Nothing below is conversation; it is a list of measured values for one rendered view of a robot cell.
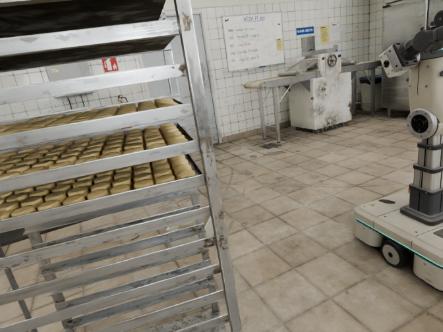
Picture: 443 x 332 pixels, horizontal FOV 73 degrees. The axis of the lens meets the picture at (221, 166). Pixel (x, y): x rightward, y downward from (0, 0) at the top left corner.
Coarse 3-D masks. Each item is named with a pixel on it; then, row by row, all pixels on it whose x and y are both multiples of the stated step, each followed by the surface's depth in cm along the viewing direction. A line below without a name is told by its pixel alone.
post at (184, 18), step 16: (176, 0) 61; (192, 16) 63; (192, 32) 64; (192, 48) 65; (192, 64) 65; (192, 80) 66; (192, 96) 67; (208, 128) 70; (208, 144) 71; (208, 160) 72; (208, 176) 73; (208, 192) 75; (224, 224) 78; (224, 240) 79; (224, 256) 81; (224, 272) 82; (224, 288) 85; (240, 320) 88
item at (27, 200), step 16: (160, 160) 96; (176, 160) 94; (96, 176) 97; (112, 176) 93; (128, 176) 87; (144, 176) 83; (160, 176) 81; (176, 176) 85; (16, 192) 86; (32, 192) 83; (48, 192) 84; (64, 192) 80; (80, 192) 79; (96, 192) 76; (112, 192) 75; (0, 208) 75; (16, 208) 77; (32, 208) 72; (48, 208) 71
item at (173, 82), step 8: (168, 56) 106; (168, 64) 106; (168, 80) 110; (176, 80) 109; (176, 88) 109; (184, 128) 114; (192, 200) 123; (208, 256) 132; (208, 288) 137; (216, 304) 140
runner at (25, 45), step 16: (64, 32) 60; (80, 32) 61; (96, 32) 62; (112, 32) 62; (128, 32) 63; (144, 32) 64; (160, 32) 65; (176, 32) 66; (0, 48) 58; (16, 48) 59; (32, 48) 59; (48, 48) 60; (64, 48) 62
